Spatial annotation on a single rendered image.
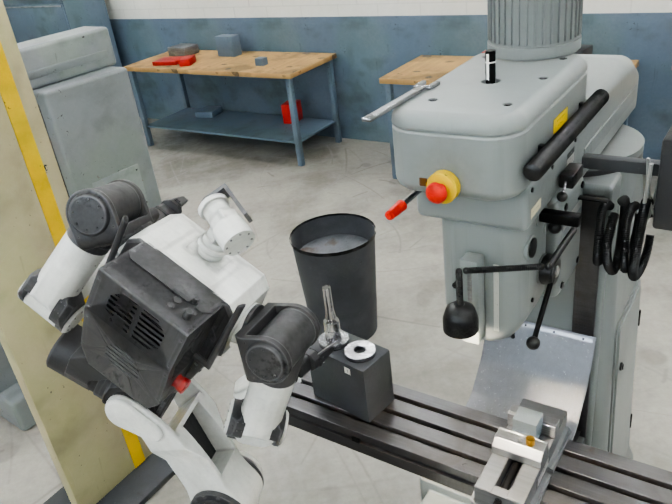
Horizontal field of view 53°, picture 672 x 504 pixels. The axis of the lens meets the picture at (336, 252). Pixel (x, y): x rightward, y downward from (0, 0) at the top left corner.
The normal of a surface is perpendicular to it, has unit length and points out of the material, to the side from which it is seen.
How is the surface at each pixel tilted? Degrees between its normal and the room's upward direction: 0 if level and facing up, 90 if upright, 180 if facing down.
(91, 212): 75
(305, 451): 0
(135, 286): 35
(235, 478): 61
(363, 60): 90
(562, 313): 90
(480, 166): 90
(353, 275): 94
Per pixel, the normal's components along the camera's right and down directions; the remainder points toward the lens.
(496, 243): -0.46, 0.47
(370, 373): 0.74, 0.24
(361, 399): -0.66, 0.43
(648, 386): -0.11, -0.87
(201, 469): -0.25, 0.49
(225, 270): 0.45, -0.71
